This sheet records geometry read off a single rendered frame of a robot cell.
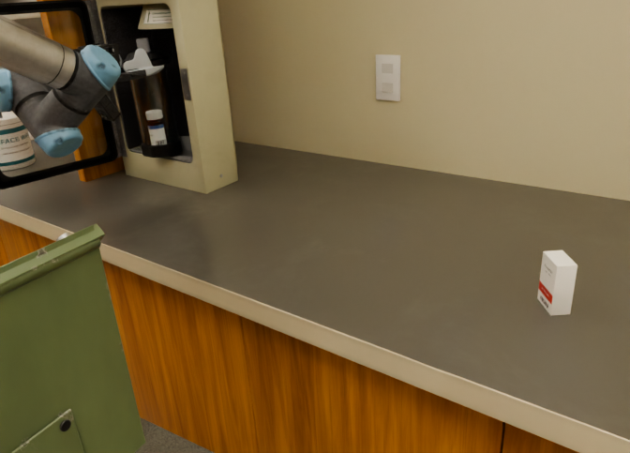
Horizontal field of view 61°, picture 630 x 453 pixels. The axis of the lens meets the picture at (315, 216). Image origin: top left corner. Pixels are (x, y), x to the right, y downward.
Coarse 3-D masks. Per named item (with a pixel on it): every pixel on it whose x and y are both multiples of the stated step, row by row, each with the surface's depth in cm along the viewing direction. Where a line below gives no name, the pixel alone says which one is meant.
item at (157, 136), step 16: (160, 64) 122; (144, 80) 122; (160, 80) 123; (144, 96) 123; (160, 96) 124; (144, 112) 125; (160, 112) 125; (144, 128) 127; (160, 128) 127; (176, 128) 130; (160, 144) 128
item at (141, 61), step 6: (138, 54) 117; (144, 54) 118; (132, 60) 117; (138, 60) 117; (144, 60) 118; (126, 66) 116; (132, 66) 117; (138, 66) 118; (144, 66) 119; (150, 66) 119; (162, 66) 122; (150, 72) 119; (156, 72) 121
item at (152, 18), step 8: (144, 8) 123; (152, 8) 122; (160, 8) 121; (168, 8) 121; (144, 16) 123; (152, 16) 122; (160, 16) 121; (168, 16) 121; (144, 24) 123; (152, 24) 122; (160, 24) 121; (168, 24) 121
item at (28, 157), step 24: (24, 24) 120; (48, 24) 123; (72, 24) 126; (72, 48) 128; (0, 120) 121; (96, 120) 136; (0, 144) 122; (24, 144) 126; (96, 144) 137; (0, 168) 123; (24, 168) 127
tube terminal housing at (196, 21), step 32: (96, 0) 128; (128, 0) 121; (160, 0) 115; (192, 0) 115; (192, 32) 116; (192, 64) 118; (224, 64) 130; (192, 96) 120; (224, 96) 127; (192, 128) 123; (224, 128) 129; (128, 160) 143; (160, 160) 135; (192, 160) 127; (224, 160) 131
